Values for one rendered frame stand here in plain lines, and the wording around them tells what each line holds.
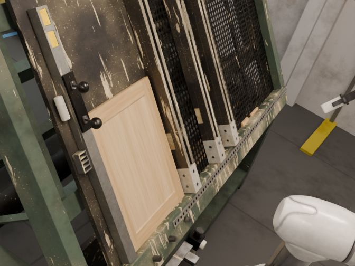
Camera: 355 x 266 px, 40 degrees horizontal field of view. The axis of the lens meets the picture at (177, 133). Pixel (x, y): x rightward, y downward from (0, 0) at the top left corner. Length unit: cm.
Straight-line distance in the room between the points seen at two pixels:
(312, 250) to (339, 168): 331
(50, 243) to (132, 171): 46
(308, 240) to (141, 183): 84
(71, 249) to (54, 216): 13
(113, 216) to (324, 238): 78
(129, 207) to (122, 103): 40
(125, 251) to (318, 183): 269
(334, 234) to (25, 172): 88
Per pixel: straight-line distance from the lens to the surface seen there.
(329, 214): 130
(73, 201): 172
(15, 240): 304
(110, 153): 179
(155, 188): 201
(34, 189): 152
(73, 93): 162
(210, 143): 237
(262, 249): 345
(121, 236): 180
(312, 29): 491
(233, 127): 254
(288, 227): 129
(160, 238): 199
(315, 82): 515
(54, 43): 161
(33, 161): 148
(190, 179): 215
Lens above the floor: 234
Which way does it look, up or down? 35 degrees down
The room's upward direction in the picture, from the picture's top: 19 degrees clockwise
